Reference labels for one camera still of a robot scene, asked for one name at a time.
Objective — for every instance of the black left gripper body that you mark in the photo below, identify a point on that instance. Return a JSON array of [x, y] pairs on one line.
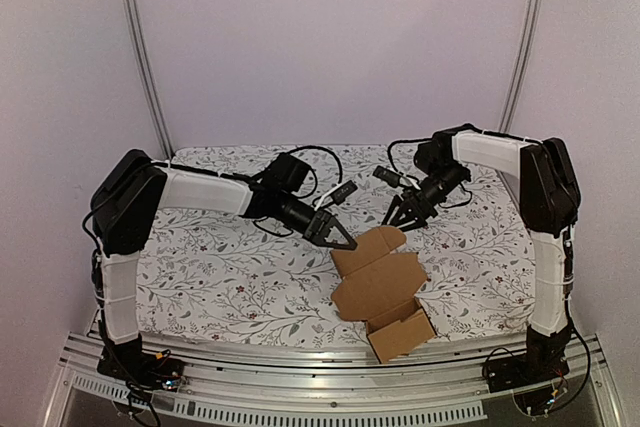
[[297, 223]]

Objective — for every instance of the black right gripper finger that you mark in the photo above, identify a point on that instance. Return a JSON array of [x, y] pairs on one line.
[[407, 222], [397, 205]]

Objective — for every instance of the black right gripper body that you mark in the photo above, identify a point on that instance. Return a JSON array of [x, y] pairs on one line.
[[415, 200]]

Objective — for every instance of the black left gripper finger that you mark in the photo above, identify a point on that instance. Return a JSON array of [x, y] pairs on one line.
[[319, 238], [337, 237]]

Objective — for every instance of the brown cardboard box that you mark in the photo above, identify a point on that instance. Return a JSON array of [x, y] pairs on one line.
[[378, 286]]

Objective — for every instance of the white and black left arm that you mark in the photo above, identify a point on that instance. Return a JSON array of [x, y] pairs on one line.
[[123, 213]]

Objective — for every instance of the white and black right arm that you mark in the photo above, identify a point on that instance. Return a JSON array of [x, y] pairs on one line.
[[549, 200]]

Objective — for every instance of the floral patterned table mat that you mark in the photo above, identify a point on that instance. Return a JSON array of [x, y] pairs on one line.
[[210, 276]]

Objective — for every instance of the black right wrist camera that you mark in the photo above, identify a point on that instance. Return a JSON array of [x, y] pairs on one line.
[[393, 178]]

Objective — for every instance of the aluminium front rail base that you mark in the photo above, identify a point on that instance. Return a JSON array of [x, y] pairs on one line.
[[440, 384]]

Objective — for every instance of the right aluminium frame post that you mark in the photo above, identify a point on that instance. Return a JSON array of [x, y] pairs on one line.
[[518, 75]]

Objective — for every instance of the aluminium frame post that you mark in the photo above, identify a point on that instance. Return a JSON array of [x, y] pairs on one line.
[[518, 75], [143, 63]]

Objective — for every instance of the left aluminium frame post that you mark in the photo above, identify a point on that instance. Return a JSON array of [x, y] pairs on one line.
[[143, 63]]

